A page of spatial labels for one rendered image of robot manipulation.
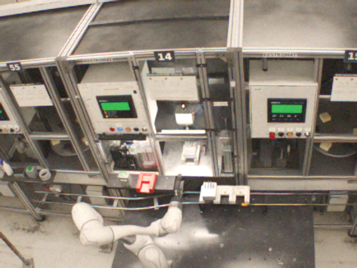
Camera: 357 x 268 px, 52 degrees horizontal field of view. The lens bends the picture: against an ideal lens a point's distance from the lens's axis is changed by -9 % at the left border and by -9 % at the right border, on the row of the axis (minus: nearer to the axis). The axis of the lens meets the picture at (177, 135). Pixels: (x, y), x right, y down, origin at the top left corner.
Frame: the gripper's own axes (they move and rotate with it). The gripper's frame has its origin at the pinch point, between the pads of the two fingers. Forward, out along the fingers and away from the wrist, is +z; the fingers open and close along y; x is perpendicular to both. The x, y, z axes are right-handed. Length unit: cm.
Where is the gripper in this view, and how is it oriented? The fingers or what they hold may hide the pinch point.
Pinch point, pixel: (180, 180)
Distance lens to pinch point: 279.6
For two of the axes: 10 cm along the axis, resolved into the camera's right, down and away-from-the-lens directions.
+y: -1.5, -7.0, -7.0
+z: 1.5, -7.2, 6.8
